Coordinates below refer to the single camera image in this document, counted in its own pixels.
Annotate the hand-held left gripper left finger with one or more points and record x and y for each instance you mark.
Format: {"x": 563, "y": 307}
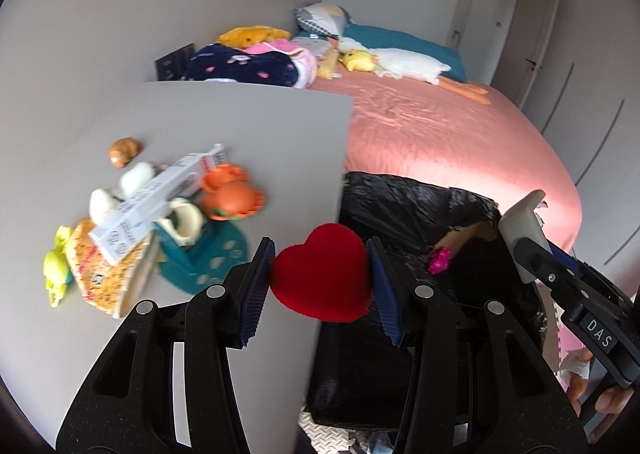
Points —
{"x": 257, "y": 284}

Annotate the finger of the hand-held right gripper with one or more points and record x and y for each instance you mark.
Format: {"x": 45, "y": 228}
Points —
{"x": 567, "y": 256}
{"x": 545, "y": 279}

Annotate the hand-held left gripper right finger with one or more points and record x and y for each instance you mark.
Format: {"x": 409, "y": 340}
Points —
{"x": 382, "y": 294}

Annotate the beige plastic piece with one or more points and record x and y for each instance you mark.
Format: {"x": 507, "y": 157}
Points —
{"x": 522, "y": 229}

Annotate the red heart-shaped box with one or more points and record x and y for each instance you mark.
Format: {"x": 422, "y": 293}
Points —
{"x": 322, "y": 274}

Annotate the trash bin with black bag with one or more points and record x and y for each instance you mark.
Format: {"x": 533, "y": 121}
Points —
{"x": 400, "y": 214}

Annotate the long white cardboard box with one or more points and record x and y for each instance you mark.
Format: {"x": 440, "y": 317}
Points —
{"x": 160, "y": 189}

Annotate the white squishy toy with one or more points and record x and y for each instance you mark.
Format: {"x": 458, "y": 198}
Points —
{"x": 135, "y": 179}

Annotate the person's right hand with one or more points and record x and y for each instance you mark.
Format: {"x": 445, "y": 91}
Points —
{"x": 611, "y": 400}

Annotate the teal plastic holder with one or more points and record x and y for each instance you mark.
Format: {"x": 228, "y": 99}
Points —
{"x": 210, "y": 259}

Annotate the pink wrapper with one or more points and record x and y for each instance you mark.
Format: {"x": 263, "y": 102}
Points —
{"x": 440, "y": 260}

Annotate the orange plastic toy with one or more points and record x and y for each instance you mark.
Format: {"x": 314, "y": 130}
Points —
{"x": 234, "y": 199}

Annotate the cream tape roll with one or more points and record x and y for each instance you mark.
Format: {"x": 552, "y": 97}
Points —
{"x": 192, "y": 221}

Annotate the patterned paper cup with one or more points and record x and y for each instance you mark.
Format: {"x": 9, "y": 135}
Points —
{"x": 107, "y": 284}

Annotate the pink bed sheet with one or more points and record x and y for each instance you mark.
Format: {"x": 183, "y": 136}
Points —
{"x": 440, "y": 134}

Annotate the yellow plastic toy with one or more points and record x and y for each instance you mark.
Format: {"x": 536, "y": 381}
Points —
{"x": 55, "y": 269}

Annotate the navy patterned blanket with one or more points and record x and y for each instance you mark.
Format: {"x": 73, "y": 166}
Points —
{"x": 240, "y": 67}

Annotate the pink cloth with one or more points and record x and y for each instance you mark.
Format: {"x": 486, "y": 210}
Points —
{"x": 302, "y": 62}

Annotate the yellow knitted toy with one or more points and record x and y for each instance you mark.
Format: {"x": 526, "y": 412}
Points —
{"x": 327, "y": 67}

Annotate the small yellow duck plush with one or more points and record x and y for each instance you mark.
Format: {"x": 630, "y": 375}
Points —
{"x": 357, "y": 62}

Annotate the white goose plush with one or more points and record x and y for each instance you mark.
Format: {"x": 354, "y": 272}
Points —
{"x": 410, "y": 62}

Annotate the orange-yellow plush toy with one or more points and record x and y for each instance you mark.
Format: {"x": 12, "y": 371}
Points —
{"x": 250, "y": 36}

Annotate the teal pillow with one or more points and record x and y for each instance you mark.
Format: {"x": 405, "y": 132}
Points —
{"x": 400, "y": 39}

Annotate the grey door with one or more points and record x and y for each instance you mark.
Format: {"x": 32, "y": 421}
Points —
{"x": 487, "y": 4}

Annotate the checkered patchwork pillow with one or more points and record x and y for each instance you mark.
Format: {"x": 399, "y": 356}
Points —
{"x": 320, "y": 19}

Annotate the black wall panel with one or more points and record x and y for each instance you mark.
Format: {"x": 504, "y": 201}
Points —
{"x": 172, "y": 63}

